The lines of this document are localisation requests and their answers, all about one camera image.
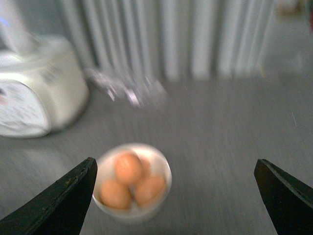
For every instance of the brown egg in bowl right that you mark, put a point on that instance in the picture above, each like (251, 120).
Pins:
(149, 190)

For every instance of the white rice cooker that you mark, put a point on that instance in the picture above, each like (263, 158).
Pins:
(41, 92)

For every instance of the brown egg in bowl left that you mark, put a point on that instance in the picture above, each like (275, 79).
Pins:
(115, 195)

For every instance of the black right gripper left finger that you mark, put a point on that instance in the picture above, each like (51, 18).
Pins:
(58, 210)

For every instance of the white bowl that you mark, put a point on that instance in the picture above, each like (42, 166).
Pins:
(154, 163)

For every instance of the crumpled clear plastic wrap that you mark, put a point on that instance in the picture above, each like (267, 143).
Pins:
(139, 90)

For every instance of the brown egg in bowl top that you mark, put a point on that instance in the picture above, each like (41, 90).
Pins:
(128, 168)

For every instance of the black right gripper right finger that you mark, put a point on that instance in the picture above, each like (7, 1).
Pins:
(289, 201)

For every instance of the brown egg in bowl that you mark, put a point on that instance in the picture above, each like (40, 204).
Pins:
(115, 195)
(128, 168)
(149, 190)

